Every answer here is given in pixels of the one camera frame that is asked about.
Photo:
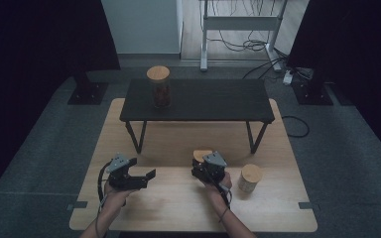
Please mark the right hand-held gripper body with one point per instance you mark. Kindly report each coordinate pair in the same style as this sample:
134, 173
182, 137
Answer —
213, 170

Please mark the white desk frame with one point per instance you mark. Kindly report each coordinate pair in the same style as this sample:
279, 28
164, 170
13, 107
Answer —
241, 23

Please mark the short glass jar pale grains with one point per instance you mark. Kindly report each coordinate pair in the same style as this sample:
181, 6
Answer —
250, 173

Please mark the person's left hand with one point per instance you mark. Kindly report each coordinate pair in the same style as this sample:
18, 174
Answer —
115, 196

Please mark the medium glass jar bamboo lid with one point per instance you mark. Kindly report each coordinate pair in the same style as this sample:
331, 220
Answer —
200, 155

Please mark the dark curtain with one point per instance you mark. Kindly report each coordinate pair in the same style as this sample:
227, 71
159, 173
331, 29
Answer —
46, 39
350, 33

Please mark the black stand base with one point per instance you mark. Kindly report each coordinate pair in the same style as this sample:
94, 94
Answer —
312, 95
87, 94

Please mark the black low shelf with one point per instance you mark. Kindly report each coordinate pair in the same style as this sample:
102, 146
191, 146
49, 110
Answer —
205, 99

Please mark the black wristband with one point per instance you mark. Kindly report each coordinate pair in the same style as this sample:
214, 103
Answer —
223, 214

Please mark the white partition panel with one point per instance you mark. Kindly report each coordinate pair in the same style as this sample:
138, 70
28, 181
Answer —
142, 26

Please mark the grey tape strip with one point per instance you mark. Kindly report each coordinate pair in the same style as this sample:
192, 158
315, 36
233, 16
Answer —
308, 205
77, 205

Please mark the person's right hand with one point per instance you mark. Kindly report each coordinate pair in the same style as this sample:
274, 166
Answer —
226, 185

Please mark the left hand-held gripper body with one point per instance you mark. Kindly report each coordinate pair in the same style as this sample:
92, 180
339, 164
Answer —
122, 180

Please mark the white power strip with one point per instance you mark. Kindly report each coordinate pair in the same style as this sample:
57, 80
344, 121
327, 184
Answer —
287, 78

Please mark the tall glass jar dried flowers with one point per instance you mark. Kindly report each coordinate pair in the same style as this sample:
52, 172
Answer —
158, 73

